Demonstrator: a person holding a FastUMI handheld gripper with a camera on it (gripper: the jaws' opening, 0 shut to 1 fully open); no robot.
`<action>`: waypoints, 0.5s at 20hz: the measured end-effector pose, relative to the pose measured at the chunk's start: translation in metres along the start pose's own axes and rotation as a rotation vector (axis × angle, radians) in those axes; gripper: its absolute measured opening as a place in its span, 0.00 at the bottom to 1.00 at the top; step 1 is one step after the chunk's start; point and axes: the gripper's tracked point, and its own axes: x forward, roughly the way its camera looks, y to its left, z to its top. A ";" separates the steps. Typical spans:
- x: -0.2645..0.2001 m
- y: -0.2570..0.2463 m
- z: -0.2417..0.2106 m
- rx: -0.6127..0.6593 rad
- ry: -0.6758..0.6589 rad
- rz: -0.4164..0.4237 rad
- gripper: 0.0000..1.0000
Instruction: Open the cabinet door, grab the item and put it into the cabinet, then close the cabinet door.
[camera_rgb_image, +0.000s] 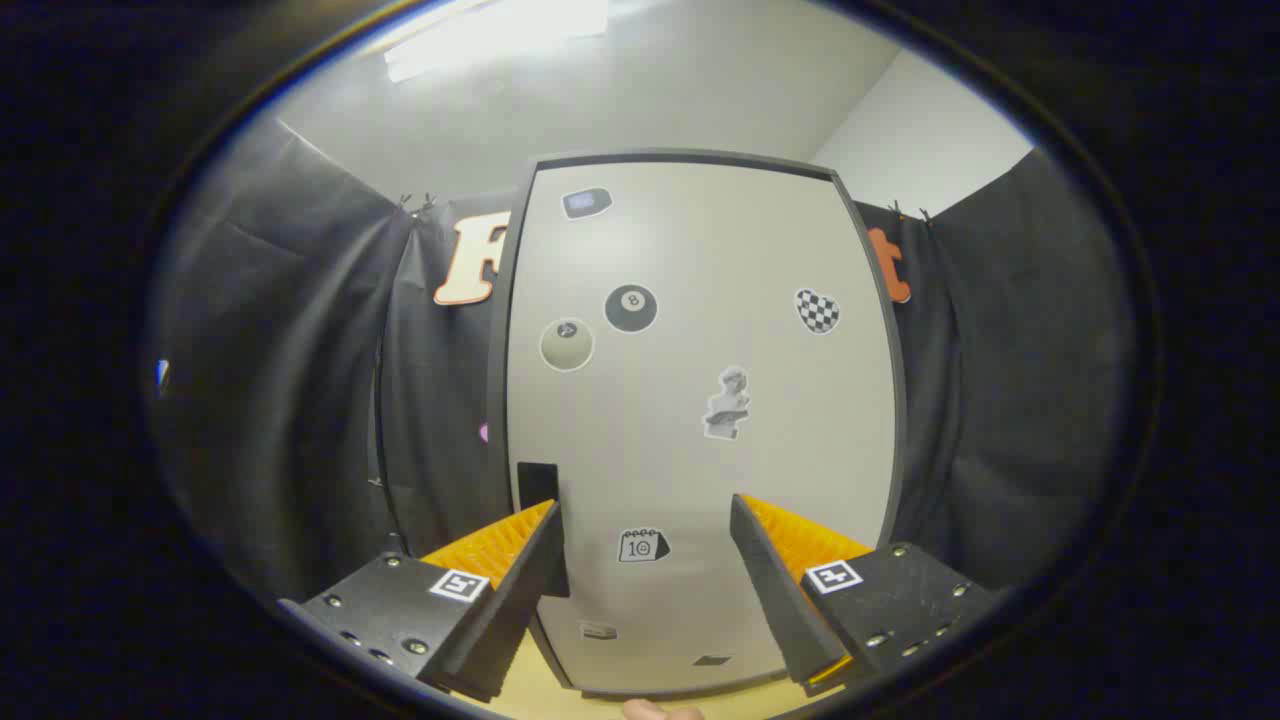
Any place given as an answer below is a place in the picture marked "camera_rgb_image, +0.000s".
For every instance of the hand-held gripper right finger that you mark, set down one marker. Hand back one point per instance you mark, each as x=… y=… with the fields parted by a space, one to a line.
x=775 y=590

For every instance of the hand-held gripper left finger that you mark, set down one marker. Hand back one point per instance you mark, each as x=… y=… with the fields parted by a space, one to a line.
x=510 y=610

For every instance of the dark grey cabinet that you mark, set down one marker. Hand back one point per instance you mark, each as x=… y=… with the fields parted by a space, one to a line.
x=497 y=400

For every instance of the black backdrop cloth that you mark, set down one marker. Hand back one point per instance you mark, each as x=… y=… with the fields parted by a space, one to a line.
x=300 y=400

